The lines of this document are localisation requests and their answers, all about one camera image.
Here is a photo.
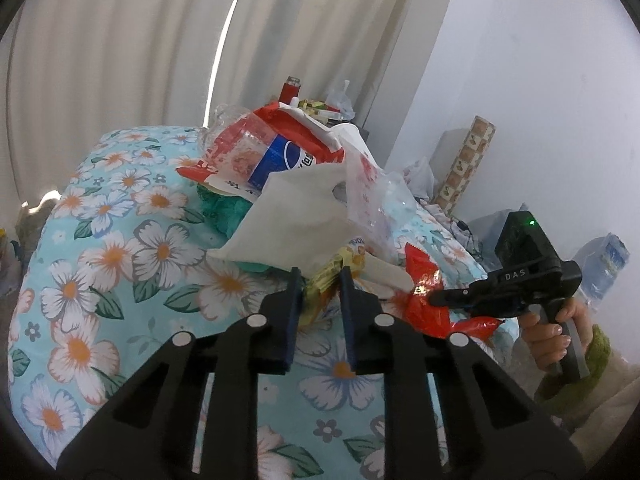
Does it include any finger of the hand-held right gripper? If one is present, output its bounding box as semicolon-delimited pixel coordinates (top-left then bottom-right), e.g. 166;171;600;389
427;286;481;309

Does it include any red snack wrapper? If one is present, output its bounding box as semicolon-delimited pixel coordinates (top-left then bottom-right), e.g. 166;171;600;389
397;243;504;339

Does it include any white tissue paper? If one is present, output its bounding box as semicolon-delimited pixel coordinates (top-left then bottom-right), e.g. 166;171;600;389
206;162;352;274

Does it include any large clear water jug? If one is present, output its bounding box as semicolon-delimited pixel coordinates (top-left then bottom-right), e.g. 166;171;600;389
574;232;631;307

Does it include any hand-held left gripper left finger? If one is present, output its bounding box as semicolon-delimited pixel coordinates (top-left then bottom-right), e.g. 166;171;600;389
56;266;305;480

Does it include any patterned paper roll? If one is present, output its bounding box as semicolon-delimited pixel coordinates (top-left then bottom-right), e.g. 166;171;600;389
434;115;497;217

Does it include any green plastic bag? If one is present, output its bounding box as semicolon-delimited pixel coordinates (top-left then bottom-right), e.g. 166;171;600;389
196;184;273;272

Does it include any black cable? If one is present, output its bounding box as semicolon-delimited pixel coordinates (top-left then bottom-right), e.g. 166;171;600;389
449;216;483;262

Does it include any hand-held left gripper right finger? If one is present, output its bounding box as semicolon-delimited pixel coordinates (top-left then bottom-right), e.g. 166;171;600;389
339;266;587;480

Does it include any clear plastic bottle blue label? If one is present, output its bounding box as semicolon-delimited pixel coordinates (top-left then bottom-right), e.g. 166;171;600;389
206;104;322;197

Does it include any person's right hand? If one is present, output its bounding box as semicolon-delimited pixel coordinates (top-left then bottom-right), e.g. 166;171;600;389
520;300;594;374

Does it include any white plastic bag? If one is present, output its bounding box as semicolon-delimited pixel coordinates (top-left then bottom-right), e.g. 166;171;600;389
300;110;383;168

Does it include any clear plastic bag red print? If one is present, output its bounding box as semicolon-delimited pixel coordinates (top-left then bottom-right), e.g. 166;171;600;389
330;147;419;267

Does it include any person's right forearm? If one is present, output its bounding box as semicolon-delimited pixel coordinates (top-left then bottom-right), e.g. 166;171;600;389
534;324;640;457

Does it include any yellow snack wrapper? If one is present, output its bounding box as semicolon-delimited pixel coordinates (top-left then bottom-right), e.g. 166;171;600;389
299;239;372;327

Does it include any beige curtain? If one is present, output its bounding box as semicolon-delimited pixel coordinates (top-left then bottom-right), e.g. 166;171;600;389
0;0;463;202

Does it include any red and white paper box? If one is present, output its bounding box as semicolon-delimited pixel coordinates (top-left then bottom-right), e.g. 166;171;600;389
175;101;348;196

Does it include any floral blanket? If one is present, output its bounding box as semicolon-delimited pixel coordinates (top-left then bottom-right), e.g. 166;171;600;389
7;124;522;480

